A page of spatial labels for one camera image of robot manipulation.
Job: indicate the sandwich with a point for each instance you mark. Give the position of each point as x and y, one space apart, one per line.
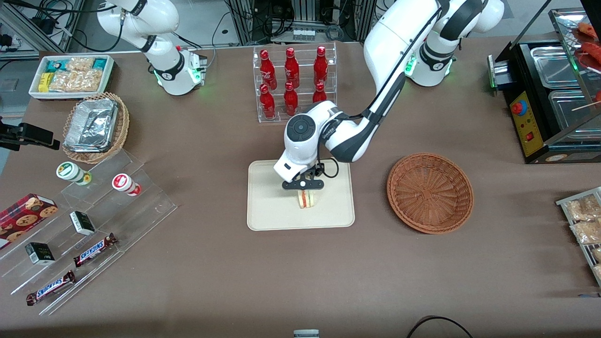
307 200

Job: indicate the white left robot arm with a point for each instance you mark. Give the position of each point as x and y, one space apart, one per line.
399 42

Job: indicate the beige plastic tray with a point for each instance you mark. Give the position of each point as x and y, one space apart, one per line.
272 206

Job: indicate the light wicker basket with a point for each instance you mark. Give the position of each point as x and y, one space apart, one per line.
123 126

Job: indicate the brown wicker basket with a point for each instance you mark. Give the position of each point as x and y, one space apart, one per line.
429 192

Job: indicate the green lid sunflower cup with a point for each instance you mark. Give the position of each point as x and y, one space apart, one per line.
69 171

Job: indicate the yellow snack packet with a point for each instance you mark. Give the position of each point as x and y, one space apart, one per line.
44 82

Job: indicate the silver foil food container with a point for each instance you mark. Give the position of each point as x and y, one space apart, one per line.
91 126

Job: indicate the clear acrylic bottle rack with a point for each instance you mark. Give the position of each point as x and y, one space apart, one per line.
303 112

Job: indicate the clear bag of puffs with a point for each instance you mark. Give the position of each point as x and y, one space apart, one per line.
80 64
75 81

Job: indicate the red cola bottle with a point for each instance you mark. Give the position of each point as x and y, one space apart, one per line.
290 101
267 68
319 94
320 65
291 68
266 104

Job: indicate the teal snack packet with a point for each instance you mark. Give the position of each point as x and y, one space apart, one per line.
100 64
55 65

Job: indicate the red tartan cookie box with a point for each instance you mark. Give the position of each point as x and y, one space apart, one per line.
23 216

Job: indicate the white plastic snack bin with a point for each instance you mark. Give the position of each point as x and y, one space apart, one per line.
110 77

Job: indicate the red lid yogurt cup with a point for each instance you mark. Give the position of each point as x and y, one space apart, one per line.
123 182

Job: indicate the small black carton box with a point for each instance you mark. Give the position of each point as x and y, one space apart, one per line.
82 223
40 253

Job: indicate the clear acrylic stepped shelf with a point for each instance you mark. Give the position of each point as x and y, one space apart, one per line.
141 211

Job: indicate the Snickers chocolate bar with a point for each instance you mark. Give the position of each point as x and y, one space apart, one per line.
95 249
50 288

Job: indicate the white power strip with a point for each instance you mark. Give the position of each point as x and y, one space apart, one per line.
304 33

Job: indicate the black food warmer appliance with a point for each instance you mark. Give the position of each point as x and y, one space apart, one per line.
530 122

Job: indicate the steel warmer pan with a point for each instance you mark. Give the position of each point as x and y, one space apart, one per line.
554 65
570 112

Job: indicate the clear bag of crackers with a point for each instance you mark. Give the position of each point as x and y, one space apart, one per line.
598 272
587 232
582 207
597 254

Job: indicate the wooden skewer stick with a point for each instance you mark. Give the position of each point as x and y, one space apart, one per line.
587 107

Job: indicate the red sausage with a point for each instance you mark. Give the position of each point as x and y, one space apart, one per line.
589 29
592 50

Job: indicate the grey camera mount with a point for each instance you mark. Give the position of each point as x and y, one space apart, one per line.
306 334

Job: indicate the aluminium frame rack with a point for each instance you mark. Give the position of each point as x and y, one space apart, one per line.
300 14

